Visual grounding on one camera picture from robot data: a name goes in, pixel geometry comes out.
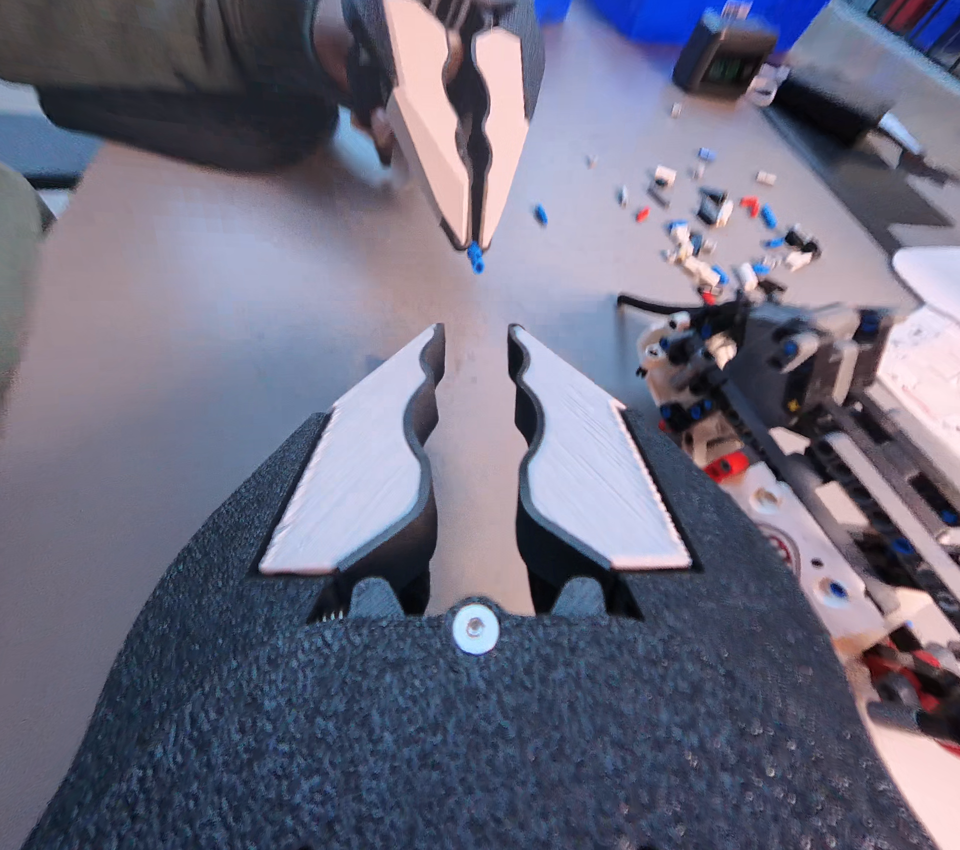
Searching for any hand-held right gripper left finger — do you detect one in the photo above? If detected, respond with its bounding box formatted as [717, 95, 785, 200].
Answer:
[258, 324, 450, 578]

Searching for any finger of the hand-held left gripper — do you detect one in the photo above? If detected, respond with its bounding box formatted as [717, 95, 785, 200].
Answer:
[381, 0, 486, 253]
[468, 26, 531, 248]

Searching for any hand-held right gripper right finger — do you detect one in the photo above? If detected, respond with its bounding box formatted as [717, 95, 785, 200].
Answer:
[506, 324, 696, 571]

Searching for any grey desk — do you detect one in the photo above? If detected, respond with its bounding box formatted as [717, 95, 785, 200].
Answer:
[0, 0, 960, 850]

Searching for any black desk mat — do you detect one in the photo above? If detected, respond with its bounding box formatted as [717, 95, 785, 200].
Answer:
[810, 116, 960, 251]

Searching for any person's left hand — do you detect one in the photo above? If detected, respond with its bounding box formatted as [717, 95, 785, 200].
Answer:
[309, 0, 400, 170]

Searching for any black box device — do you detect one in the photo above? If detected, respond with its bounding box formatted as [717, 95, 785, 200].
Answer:
[671, 11, 780, 98]

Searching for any toy vehicle chassis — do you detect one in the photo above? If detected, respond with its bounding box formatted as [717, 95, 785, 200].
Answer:
[617, 288, 960, 754]

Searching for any pile of small building parts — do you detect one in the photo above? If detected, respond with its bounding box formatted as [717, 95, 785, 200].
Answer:
[582, 101, 829, 308]

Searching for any black power adapter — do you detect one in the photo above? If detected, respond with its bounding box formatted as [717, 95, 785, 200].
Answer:
[765, 63, 889, 149]

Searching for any white sticker sheet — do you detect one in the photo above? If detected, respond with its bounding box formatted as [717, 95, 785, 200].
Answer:
[878, 303, 960, 446]

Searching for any white flat board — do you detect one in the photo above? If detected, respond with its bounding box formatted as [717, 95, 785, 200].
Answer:
[893, 243, 960, 326]

